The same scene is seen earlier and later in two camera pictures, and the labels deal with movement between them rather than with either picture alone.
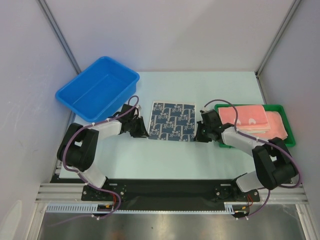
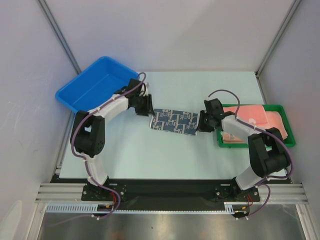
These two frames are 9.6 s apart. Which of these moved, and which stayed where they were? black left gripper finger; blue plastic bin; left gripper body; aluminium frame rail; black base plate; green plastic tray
Moved: black left gripper finger; left gripper body
Stayed: aluminium frame rail; black base plate; green plastic tray; blue plastic bin
